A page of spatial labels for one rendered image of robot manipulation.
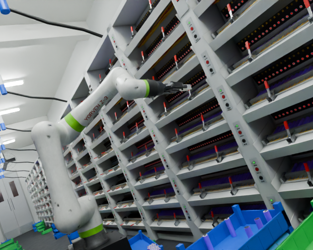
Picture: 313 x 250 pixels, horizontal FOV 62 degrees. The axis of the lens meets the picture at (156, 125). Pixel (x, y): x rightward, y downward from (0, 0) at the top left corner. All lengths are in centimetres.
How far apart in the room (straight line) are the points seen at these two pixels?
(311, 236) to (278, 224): 11
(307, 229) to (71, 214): 90
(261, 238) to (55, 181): 86
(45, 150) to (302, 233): 102
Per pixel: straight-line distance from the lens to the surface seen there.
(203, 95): 140
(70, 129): 141
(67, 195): 127
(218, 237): 101
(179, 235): 220
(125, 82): 126
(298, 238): 80
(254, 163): 132
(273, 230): 90
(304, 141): 116
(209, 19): 144
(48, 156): 128
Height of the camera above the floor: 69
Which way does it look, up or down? 6 degrees up
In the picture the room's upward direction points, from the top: 23 degrees counter-clockwise
